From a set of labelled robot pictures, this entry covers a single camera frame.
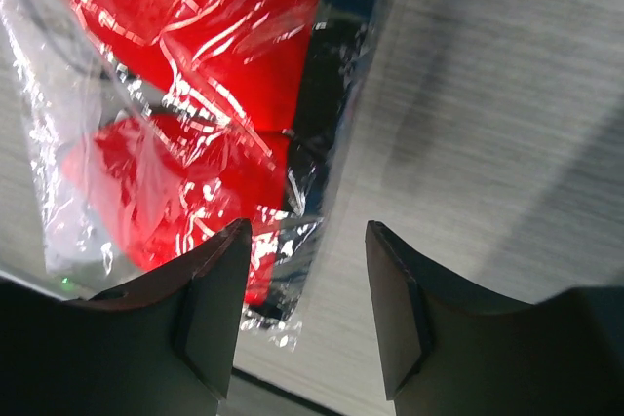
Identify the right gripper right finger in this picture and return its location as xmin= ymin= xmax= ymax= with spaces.
xmin=366 ymin=221 xmax=623 ymax=415

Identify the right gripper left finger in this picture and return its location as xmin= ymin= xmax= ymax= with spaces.
xmin=1 ymin=219 xmax=252 ymax=415

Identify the red garment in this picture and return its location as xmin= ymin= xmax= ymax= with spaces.
xmin=1 ymin=0 xmax=378 ymax=349

